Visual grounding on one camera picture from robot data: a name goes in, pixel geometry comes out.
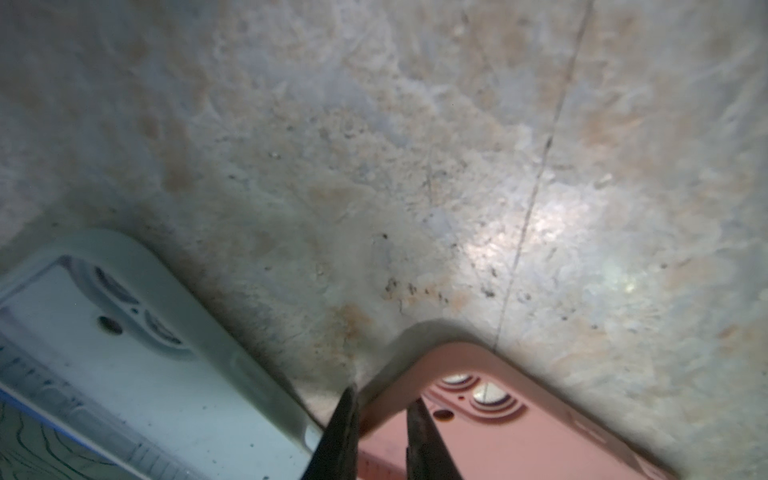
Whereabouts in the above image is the light blue phone case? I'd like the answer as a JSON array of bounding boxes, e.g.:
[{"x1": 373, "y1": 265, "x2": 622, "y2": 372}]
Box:
[{"x1": 1, "y1": 229, "x2": 322, "y2": 479}]

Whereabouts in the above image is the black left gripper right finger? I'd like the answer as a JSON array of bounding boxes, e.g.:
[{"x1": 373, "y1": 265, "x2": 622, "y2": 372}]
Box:
[{"x1": 406, "y1": 398, "x2": 463, "y2": 480}]

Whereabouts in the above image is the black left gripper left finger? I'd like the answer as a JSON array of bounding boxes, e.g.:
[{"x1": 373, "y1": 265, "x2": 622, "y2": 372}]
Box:
[{"x1": 301, "y1": 385, "x2": 360, "y2": 480}]

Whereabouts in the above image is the dark blue phone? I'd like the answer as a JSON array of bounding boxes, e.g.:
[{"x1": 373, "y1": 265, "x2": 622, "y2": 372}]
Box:
[{"x1": 1, "y1": 394, "x2": 135, "y2": 480}]

